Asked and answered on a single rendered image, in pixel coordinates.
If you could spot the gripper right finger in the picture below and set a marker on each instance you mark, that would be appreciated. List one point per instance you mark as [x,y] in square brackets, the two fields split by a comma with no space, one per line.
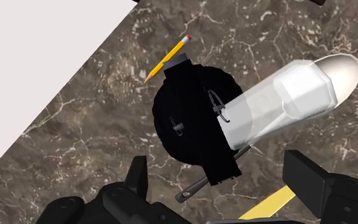
[309,183]

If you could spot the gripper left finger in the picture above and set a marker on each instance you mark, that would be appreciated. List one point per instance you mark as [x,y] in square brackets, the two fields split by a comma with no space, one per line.
[119,204]

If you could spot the yellow flat strip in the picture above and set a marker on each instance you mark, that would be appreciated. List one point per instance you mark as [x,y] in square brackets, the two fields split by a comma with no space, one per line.
[270,204]

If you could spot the white faceted bottle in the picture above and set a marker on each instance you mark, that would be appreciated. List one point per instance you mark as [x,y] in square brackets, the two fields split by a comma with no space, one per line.
[290,99]

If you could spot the yellow pencil with red eraser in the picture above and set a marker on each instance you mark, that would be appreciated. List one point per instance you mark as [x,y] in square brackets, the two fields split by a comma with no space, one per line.
[169,56]

